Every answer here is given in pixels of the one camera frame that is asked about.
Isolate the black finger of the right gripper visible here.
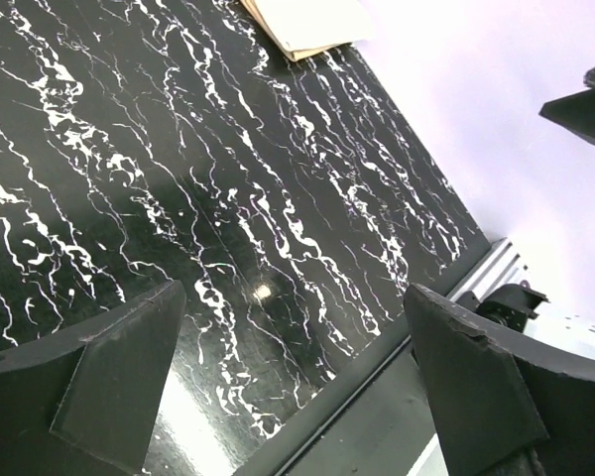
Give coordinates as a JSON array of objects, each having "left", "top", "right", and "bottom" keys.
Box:
[{"left": 539, "top": 67, "right": 595, "bottom": 146}]

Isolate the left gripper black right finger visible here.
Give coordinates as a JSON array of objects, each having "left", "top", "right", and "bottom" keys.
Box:
[{"left": 404, "top": 285, "right": 595, "bottom": 475}]

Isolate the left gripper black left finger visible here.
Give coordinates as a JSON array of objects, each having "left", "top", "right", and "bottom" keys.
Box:
[{"left": 0, "top": 281, "right": 186, "bottom": 475}]

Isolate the white printed t shirt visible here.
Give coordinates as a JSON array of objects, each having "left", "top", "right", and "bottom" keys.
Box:
[{"left": 242, "top": 0, "right": 372, "bottom": 52}]

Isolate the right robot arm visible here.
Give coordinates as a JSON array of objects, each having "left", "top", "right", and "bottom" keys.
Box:
[{"left": 448, "top": 66, "right": 595, "bottom": 360}]

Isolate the folded beige t shirt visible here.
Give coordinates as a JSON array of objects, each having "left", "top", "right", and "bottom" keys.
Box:
[{"left": 247, "top": 9, "right": 353, "bottom": 63}]

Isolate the aluminium frame rail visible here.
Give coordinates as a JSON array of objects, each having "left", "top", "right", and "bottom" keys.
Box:
[{"left": 447, "top": 237, "right": 531, "bottom": 301}]

